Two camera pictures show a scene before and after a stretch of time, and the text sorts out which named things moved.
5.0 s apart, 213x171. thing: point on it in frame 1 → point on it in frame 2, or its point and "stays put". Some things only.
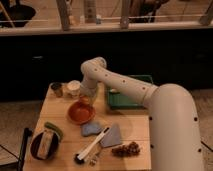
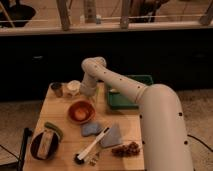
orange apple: (84, 100) → (80, 114)
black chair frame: (20, 163) stays put
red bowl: (81, 114) stays put
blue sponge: (90, 128) stays put
